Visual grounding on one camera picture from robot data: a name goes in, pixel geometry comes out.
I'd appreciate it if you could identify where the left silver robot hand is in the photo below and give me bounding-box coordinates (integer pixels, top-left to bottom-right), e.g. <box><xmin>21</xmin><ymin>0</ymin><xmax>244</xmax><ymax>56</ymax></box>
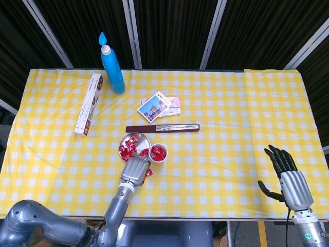
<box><xmin>120</xmin><ymin>157</ymin><xmax>152</xmax><ymax>187</ymax></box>

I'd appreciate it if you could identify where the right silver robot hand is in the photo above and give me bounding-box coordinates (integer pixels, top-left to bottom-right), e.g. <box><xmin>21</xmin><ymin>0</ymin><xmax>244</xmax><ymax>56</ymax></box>
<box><xmin>258</xmin><ymin>144</ymin><xmax>314</xmax><ymax>210</ymax></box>

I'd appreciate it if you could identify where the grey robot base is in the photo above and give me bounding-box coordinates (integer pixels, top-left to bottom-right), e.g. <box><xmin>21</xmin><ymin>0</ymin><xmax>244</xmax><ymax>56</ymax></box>
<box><xmin>120</xmin><ymin>220</ymin><xmax>214</xmax><ymax>247</ymax></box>

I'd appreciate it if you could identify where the white paper cup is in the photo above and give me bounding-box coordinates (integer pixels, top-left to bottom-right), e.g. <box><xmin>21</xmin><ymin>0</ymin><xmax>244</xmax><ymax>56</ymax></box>
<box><xmin>148</xmin><ymin>143</ymin><xmax>168</xmax><ymax>163</ymax></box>

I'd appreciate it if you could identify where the round steel plate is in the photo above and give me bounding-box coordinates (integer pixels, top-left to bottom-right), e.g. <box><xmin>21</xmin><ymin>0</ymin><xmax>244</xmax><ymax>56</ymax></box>
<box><xmin>118</xmin><ymin>132</ymin><xmax>152</xmax><ymax>163</ymax></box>

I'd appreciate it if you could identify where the yellow floor tape strip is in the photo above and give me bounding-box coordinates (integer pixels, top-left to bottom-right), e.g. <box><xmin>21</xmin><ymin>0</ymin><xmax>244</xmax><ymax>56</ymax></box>
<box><xmin>258</xmin><ymin>220</ymin><xmax>267</xmax><ymax>247</ymax></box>

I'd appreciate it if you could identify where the postcard with building picture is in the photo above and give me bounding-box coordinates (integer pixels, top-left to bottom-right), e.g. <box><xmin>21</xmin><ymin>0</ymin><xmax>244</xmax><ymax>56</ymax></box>
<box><xmin>137</xmin><ymin>94</ymin><xmax>172</xmax><ymax>121</ymax></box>

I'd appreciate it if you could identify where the yellow white checkered tablecloth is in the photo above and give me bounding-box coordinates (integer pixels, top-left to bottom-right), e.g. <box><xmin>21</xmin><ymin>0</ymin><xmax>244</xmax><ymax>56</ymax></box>
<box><xmin>0</xmin><ymin>68</ymin><xmax>329</xmax><ymax>220</ymax></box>

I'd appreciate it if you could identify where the metal table leg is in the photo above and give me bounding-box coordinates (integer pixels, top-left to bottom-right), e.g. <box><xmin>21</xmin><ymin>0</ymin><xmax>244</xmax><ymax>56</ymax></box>
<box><xmin>227</xmin><ymin>220</ymin><xmax>236</xmax><ymax>247</ymax></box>

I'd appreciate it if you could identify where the long white wrap box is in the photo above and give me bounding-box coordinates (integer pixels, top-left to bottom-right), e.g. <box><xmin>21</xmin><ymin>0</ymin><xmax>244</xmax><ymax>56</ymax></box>
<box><xmin>74</xmin><ymin>73</ymin><xmax>104</xmax><ymax>136</ymax></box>

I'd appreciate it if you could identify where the blue detergent bottle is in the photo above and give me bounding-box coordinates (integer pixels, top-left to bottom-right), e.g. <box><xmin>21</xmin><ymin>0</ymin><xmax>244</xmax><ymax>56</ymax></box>
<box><xmin>98</xmin><ymin>32</ymin><xmax>126</xmax><ymax>94</ymax></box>

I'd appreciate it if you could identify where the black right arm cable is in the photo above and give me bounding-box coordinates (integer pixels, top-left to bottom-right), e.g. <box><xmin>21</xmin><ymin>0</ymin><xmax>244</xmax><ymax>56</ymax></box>
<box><xmin>285</xmin><ymin>208</ymin><xmax>293</xmax><ymax>247</ymax></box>

